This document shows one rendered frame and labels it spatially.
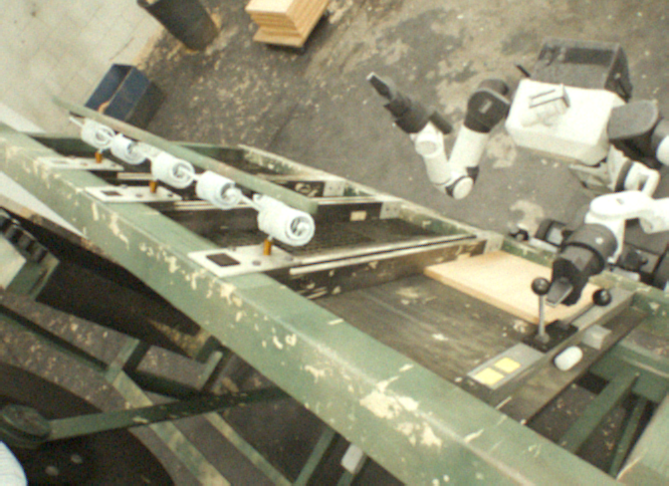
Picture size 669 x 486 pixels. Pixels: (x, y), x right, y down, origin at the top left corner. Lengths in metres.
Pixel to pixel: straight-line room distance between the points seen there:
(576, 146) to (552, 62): 0.25
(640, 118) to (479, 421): 0.99
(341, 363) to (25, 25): 5.58
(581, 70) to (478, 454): 1.15
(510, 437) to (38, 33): 5.79
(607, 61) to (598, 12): 2.20
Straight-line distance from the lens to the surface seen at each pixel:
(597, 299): 1.15
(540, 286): 1.06
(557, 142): 1.53
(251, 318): 0.80
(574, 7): 3.81
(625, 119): 1.48
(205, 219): 1.39
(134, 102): 5.33
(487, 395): 0.87
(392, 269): 1.29
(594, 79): 1.54
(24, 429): 1.24
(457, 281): 1.39
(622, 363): 1.44
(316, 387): 0.73
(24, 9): 6.03
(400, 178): 3.29
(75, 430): 1.33
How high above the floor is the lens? 2.54
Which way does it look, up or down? 51 degrees down
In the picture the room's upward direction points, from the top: 47 degrees counter-clockwise
